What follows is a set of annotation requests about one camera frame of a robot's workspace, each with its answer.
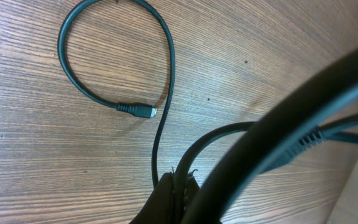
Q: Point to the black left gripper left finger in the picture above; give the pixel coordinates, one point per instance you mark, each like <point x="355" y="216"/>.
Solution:
<point x="158" y="209"/>

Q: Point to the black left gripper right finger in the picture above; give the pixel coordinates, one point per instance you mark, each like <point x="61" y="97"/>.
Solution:
<point x="190" y="190"/>

